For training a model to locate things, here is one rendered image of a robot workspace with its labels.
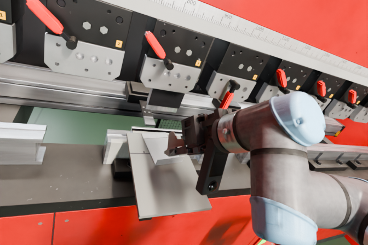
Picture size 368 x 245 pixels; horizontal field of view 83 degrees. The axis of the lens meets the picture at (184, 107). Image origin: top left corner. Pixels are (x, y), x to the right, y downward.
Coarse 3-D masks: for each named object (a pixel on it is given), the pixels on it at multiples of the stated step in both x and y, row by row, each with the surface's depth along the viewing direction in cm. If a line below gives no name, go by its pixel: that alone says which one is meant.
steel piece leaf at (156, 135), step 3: (156, 132) 67; (159, 132) 68; (162, 132) 68; (165, 132) 69; (144, 135) 64; (147, 135) 65; (150, 135) 65; (153, 135) 66; (156, 135) 66; (159, 135) 67; (162, 135) 67; (165, 135) 68; (144, 138) 63; (147, 138) 64
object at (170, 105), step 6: (150, 90) 60; (156, 90) 59; (162, 90) 59; (150, 96) 59; (156, 96) 60; (162, 96) 60; (168, 96) 61; (174, 96) 62; (180, 96) 62; (150, 102) 60; (156, 102) 61; (162, 102) 62; (168, 102) 62; (174, 102) 63; (180, 102) 64; (150, 108) 63; (156, 108) 63; (162, 108) 64; (168, 108) 65; (174, 108) 65
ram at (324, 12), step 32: (128, 0) 41; (224, 0) 47; (256, 0) 50; (288, 0) 52; (320, 0) 55; (352, 0) 58; (224, 32) 52; (288, 32) 58; (320, 32) 61; (352, 32) 65; (320, 64) 69
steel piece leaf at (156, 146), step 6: (150, 138) 64; (156, 138) 65; (162, 138) 66; (150, 144) 62; (156, 144) 62; (162, 144) 63; (150, 150) 59; (156, 150) 60; (162, 150) 61; (156, 156) 58; (162, 156) 59; (168, 156) 60; (174, 156) 61; (180, 156) 59; (156, 162) 55; (162, 162) 56; (168, 162) 57; (174, 162) 59
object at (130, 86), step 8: (128, 88) 81; (136, 88) 81; (144, 88) 83; (128, 96) 78; (136, 96) 79; (144, 96) 80; (144, 104) 79; (144, 112) 74; (144, 120) 71; (152, 120) 72
